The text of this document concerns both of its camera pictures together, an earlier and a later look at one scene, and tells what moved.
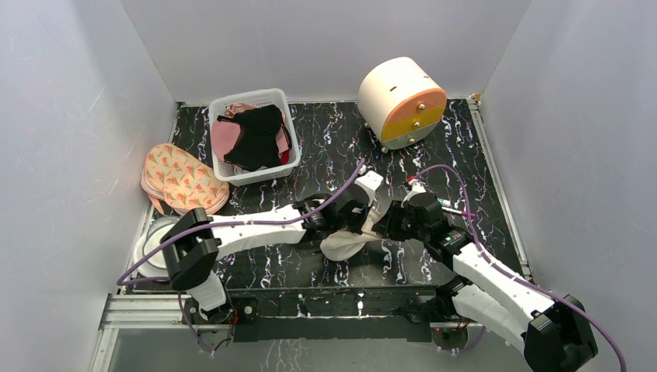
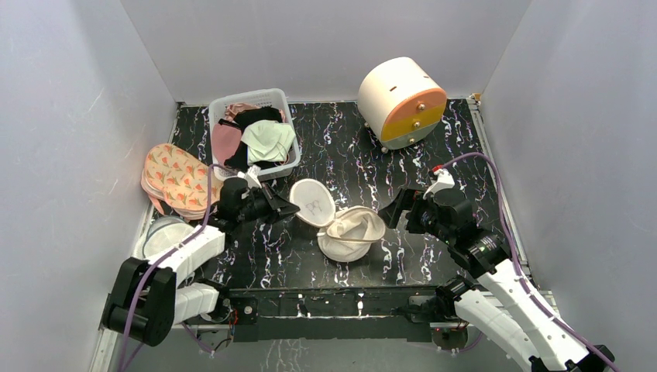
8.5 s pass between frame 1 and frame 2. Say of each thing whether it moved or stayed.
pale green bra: moved
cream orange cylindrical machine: stayed
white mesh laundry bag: moved
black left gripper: moved
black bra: stayed
